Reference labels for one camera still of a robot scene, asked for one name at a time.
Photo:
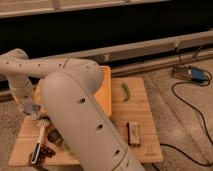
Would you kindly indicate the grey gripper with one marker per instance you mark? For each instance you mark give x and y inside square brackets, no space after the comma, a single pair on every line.
[21,95]

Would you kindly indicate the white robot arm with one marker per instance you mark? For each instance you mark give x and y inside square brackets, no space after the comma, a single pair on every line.
[67,94]

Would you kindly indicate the metal can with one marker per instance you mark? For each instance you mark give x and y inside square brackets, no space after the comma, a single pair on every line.
[55,137]

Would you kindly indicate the dark grape bunch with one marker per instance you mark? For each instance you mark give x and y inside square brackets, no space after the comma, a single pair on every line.
[44,152]

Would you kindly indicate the orange plastic bin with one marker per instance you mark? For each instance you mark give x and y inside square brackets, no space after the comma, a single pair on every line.
[102,96]

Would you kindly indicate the green pepper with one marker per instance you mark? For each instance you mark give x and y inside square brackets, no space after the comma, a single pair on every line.
[127,91]

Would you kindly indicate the brown black block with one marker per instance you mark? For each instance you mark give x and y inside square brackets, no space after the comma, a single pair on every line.
[133,133]

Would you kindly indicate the blue power box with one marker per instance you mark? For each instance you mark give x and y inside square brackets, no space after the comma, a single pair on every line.
[190,74]

